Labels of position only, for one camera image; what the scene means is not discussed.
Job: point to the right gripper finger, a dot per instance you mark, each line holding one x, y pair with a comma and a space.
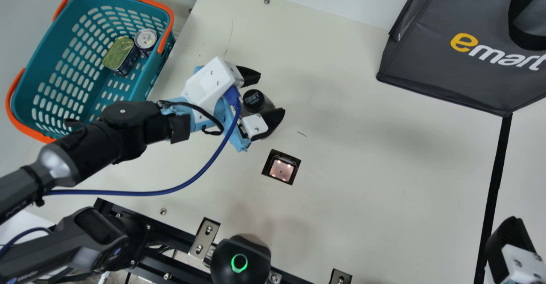
509, 237

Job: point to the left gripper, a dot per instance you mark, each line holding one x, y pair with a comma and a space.
232, 124

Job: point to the dark coffee bottle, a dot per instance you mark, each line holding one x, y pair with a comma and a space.
252, 99

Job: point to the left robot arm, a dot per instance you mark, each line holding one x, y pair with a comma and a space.
119, 126

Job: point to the teal shopping basket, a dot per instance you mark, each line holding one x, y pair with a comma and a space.
55, 88

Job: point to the black strip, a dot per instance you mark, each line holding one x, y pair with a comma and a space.
495, 181

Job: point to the small square scanner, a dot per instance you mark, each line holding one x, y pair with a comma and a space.
281, 167

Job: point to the can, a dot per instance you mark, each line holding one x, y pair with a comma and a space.
146, 39

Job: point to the rectangular tin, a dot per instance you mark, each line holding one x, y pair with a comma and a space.
117, 53

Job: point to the black device with green light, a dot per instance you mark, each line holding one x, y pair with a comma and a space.
241, 258

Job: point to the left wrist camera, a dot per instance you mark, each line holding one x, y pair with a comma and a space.
209, 83

